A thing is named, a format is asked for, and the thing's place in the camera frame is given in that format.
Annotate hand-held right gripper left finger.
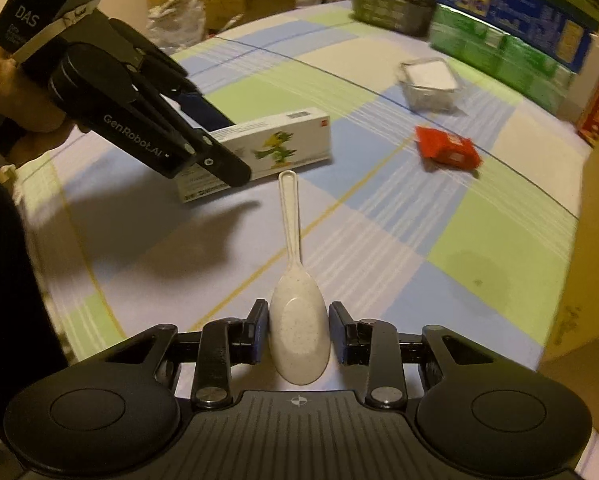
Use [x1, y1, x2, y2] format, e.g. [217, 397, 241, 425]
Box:
[99, 300, 271, 410]

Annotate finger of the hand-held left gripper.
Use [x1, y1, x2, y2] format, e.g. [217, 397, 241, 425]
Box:
[89, 82, 253, 189]
[110, 17, 237, 132]

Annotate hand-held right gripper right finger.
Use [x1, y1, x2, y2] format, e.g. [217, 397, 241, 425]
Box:
[328, 301, 501, 409]

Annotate white speckled spoon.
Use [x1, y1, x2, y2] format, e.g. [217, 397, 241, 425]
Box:
[268, 170, 331, 386]

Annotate white medicine box parrot print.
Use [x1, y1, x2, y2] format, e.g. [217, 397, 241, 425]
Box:
[176, 108, 335, 206]

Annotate desktop with checked tablecloth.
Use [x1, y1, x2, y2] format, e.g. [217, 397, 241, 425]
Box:
[0, 0, 599, 413]

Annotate person's left hand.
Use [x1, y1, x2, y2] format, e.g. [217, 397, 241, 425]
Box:
[0, 39, 75, 136]

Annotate silver foil bag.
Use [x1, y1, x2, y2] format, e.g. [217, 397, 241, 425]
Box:
[148, 0, 210, 54]

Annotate red snack packet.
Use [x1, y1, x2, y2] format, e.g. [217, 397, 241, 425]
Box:
[414, 125, 483, 174]

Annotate flat clear plastic container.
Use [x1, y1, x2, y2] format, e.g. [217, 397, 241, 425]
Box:
[398, 58, 463, 114]

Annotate green carton pack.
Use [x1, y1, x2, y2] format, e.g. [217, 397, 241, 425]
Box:
[429, 4, 578, 111]

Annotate blue printed carton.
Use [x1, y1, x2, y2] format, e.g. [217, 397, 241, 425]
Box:
[436, 0, 599, 74]

